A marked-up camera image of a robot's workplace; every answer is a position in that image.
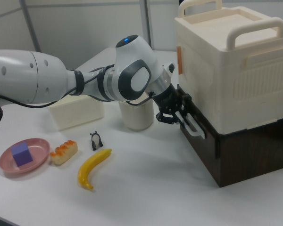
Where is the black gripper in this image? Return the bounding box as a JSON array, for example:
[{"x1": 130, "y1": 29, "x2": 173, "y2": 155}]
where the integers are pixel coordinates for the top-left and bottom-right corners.
[{"x1": 152, "y1": 84, "x2": 192, "y2": 125}]

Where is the dark drawer with white handle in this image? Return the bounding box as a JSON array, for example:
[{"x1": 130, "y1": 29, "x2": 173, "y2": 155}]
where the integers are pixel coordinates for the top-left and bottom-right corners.
[{"x1": 176, "y1": 89, "x2": 219, "y2": 159}]

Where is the dark wood drawer cabinet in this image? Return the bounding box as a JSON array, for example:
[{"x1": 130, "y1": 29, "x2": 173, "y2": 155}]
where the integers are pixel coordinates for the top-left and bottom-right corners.
[{"x1": 176, "y1": 84, "x2": 283, "y2": 188}]

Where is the small beige trash can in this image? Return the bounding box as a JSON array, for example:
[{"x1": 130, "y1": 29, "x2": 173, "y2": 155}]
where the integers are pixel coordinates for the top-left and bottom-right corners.
[{"x1": 119, "y1": 92, "x2": 154, "y2": 131}]

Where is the small panda figure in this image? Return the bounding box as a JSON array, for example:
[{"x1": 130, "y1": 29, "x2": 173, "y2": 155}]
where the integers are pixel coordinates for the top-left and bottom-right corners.
[{"x1": 89, "y1": 131, "x2": 104, "y2": 151}]

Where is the cream plastic storage basket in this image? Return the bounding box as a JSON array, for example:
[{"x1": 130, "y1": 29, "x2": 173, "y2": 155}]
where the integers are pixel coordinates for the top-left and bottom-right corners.
[{"x1": 48, "y1": 95, "x2": 105, "y2": 131}]

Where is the yellow toy banana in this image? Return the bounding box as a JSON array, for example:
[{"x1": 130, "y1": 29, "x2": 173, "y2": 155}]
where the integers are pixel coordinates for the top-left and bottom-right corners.
[{"x1": 77, "y1": 148, "x2": 113, "y2": 191}]

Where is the toy salmon roe sushi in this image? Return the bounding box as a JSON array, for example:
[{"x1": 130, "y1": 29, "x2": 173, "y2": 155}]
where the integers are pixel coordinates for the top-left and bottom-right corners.
[{"x1": 50, "y1": 139, "x2": 78, "y2": 166}]

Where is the pink plastic plate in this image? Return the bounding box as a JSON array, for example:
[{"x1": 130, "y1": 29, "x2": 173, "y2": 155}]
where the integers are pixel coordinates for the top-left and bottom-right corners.
[{"x1": 0, "y1": 137, "x2": 51, "y2": 175}]

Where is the purple foam cube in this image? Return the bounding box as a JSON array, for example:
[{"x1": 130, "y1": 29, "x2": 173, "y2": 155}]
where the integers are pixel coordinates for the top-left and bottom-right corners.
[{"x1": 10, "y1": 141, "x2": 34, "y2": 168}]

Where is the cream box with handles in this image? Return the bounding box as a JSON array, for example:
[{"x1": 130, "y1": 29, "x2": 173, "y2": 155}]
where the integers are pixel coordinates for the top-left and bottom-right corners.
[{"x1": 174, "y1": 0, "x2": 283, "y2": 132}]

